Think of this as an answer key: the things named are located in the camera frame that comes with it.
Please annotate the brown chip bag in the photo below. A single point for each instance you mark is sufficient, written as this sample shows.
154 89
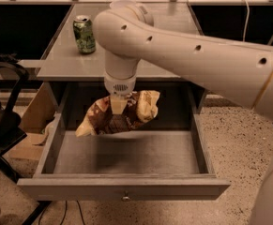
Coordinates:
141 108

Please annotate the green soda can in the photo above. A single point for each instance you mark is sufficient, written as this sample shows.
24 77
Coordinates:
82 28

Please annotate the white ceramic bowl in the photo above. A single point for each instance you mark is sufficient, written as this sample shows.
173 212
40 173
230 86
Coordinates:
120 3

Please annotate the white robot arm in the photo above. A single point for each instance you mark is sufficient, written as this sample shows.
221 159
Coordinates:
239 71

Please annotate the metal drawer knob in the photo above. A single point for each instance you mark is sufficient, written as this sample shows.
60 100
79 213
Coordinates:
125 197

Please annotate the cardboard box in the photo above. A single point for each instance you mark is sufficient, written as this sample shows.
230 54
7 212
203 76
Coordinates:
35 123

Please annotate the black chair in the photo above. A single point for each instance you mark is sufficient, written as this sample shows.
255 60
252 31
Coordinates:
8 118

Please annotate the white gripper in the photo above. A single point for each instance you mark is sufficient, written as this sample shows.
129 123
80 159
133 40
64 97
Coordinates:
119 86

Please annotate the open grey top drawer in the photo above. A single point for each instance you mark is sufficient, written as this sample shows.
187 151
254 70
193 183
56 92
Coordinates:
166 159

